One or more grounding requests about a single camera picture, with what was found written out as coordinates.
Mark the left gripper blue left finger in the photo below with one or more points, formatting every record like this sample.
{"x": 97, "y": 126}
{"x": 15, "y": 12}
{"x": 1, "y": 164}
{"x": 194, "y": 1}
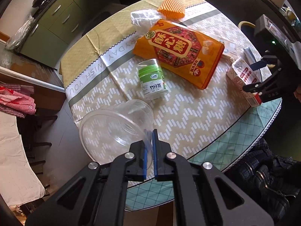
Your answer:
{"x": 145, "y": 159}

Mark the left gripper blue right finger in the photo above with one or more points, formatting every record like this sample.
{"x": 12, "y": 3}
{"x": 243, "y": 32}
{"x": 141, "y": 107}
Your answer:
{"x": 155, "y": 142}

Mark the orange foam net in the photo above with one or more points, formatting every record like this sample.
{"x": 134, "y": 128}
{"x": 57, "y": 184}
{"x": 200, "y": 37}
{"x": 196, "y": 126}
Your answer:
{"x": 172, "y": 9}

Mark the orange candy bag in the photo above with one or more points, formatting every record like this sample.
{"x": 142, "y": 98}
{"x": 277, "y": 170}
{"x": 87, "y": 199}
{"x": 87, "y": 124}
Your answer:
{"x": 187, "y": 53}

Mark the green lower kitchen cabinets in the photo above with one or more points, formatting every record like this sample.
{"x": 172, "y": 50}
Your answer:
{"x": 57, "y": 23}

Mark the green toothpick jar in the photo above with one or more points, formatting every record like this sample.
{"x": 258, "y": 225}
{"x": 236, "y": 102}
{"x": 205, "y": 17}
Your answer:
{"x": 151, "y": 79}

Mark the red checked apron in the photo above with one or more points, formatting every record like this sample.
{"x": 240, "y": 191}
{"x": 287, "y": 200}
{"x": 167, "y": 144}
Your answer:
{"x": 16, "y": 100}

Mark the white hanging cloth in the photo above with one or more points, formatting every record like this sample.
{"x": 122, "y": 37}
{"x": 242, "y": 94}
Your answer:
{"x": 19, "y": 184}

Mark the red white milk carton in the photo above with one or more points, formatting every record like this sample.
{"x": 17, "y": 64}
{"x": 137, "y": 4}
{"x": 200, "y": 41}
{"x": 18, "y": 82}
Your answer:
{"x": 241, "y": 75}

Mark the yellow mug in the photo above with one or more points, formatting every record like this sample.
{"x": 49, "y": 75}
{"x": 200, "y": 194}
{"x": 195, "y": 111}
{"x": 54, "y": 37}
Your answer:
{"x": 290, "y": 15}

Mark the toothpaste tube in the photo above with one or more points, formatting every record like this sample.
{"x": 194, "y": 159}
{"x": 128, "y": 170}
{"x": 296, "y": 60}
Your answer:
{"x": 249, "y": 56}

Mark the black yellow-rimmed trash bin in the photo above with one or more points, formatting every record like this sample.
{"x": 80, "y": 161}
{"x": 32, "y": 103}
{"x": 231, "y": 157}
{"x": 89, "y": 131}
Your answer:
{"x": 246, "y": 26}

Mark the clear plastic bag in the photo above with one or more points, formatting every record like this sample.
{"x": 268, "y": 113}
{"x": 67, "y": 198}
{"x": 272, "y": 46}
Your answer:
{"x": 16, "y": 39}

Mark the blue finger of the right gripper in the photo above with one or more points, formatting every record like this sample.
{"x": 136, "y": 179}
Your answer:
{"x": 258, "y": 65}

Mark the clear plastic cup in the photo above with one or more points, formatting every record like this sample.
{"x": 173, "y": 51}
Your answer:
{"x": 108, "y": 133}

